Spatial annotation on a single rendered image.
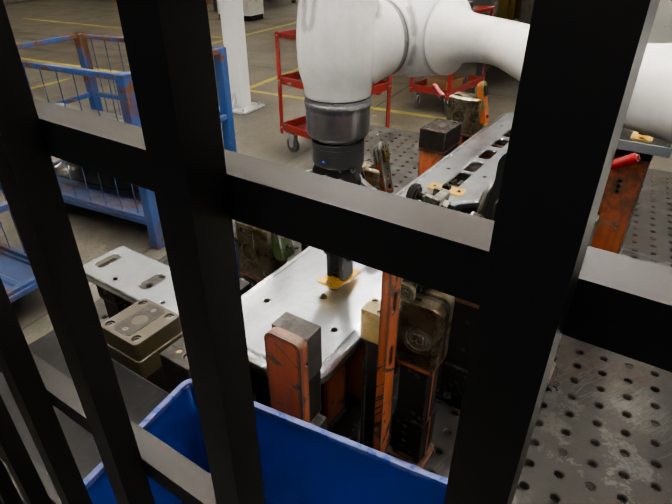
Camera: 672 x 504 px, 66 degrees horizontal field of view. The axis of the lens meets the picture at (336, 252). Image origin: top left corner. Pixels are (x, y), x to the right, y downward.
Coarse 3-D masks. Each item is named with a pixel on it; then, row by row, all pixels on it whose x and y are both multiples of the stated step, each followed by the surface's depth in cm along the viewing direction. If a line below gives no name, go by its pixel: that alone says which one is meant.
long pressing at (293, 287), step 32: (448, 160) 135; (480, 160) 135; (480, 192) 118; (320, 256) 95; (256, 288) 87; (288, 288) 86; (320, 288) 86; (352, 288) 86; (256, 320) 79; (320, 320) 79; (352, 320) 79; (256, 352) 73; (352, 352) 74
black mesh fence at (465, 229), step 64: (0, 0) 5; (128, 0) 3; (192, 0) 3; (576, 0) 2; (640, 0) 2; (0, 64) 5; (192, 64) 3; (576, 64) 2; (640, 64) 2; (0, 128) 5; (64, 128) 5; (128, 128) 5; (192, 128) 4; (512, 128) 2; (576, 128) 2; (192, 192) 4; (256, 192) 4; (320, 192) 4; (384, 192) 4; (512, 192) 2; (576, 192) 2; (64, 256) 6; (192, 256) 4; (384, 256) 3; (448, 256) 3; (512, 256) 2; (576, 256) 2; (0, 320) 8; (64, 320) 6; (192, 320) 4; (512, 320) 3; (576, 320) 3; (640, 320) 3; (64, 384) 9; (512, 384) 3; (0, 448) 12; (64, 448) 10; (128, 448) 8; (256, 448) 6; (512, 448) 3
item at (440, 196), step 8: (416, 184) 68; (408, 192) 68; (416, 192) 68; (440, 192) 67; (448, 192) 68; (424, 200) 67; (432, 200) 66; (440, 200) 66; (448, 208) 67; (416, 288) 75
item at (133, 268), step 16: (128, 256) 95; (144, 256) 95; (96, 272) 90; (112, 272) 90; (128, 272) 90; (144, 272) 90; (160, 272) 90; (112, 288) 86; (128, 288) 86; (160, 288) 86; (160, 304) 82; (176, 304) 82
